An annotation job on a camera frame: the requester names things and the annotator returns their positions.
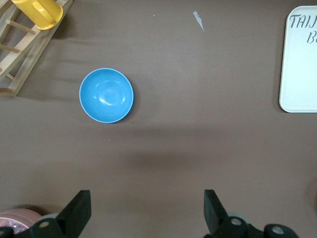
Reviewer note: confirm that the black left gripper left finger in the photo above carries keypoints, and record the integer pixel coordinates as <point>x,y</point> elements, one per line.
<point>74,215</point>

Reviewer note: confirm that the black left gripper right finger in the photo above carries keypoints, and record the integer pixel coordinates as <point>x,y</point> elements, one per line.
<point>215,218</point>

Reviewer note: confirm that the pink bowl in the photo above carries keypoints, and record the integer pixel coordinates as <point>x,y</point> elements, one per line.
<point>24,213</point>

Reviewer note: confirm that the clear crumpled plastic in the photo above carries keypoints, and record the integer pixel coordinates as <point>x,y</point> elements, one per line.
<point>10,225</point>

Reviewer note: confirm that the blue bowl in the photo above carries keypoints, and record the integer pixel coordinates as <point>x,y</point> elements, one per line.
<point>106,95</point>

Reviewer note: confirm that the cream tray with bear print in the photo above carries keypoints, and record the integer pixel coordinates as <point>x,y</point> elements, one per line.
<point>297,74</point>

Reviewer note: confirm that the wooden mug rack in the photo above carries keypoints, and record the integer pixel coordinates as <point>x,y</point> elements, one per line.
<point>34,49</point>

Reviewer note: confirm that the small grey paper scrap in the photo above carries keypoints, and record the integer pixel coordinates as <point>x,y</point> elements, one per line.
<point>198,20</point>

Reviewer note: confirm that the yellow mug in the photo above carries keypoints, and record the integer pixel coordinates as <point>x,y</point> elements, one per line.
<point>37,12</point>

